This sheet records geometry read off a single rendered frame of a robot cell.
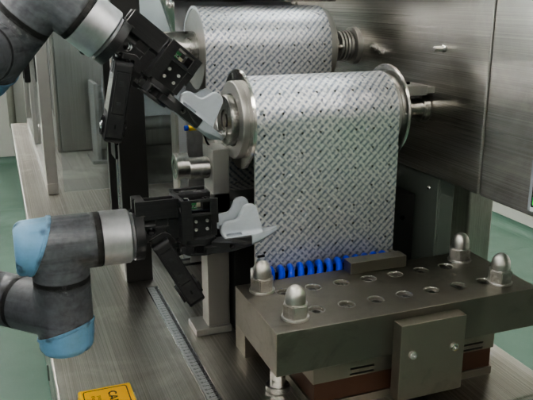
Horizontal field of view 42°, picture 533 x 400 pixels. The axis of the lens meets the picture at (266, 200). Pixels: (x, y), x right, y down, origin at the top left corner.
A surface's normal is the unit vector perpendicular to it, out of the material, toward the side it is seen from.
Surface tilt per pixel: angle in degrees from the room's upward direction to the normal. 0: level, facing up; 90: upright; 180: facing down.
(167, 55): 90
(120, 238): 75
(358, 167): 90
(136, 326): 0
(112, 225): 44
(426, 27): 90
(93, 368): 0
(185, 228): 90
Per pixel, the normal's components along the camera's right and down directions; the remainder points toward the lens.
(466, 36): -0.94, 0.10
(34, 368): 0.00, -0.96
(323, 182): 0.36, 0.26
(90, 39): 0.04, 0.61
